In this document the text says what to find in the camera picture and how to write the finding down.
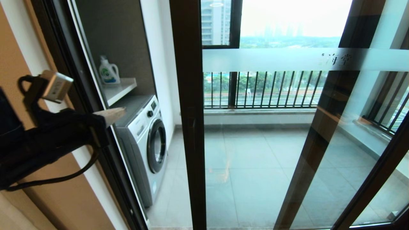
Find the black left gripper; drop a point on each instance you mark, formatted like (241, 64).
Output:
(57, 134)

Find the brown-framed sliding glass door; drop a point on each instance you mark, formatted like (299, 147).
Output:
(187, 64)

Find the white front-load washing machine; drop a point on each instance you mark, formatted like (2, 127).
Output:
(137, 134)

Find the white laundry detergent bottle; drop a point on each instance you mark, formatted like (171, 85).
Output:
(108, 72)

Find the grey stone window sill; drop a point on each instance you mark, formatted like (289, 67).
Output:
(255, 111)

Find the black balcony railing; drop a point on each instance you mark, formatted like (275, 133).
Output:
(287, 106)

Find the brown-framed fixed glass door panel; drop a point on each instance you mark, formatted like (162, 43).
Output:
(361, 25)

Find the white wall shelf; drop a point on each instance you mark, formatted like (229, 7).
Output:
(118, 89)

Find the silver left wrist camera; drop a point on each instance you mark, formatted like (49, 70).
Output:
(56, 86)

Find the dark outer door frame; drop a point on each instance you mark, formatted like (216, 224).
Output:
(73, 38)

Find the dark window frame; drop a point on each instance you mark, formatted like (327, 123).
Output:
(234, 86)

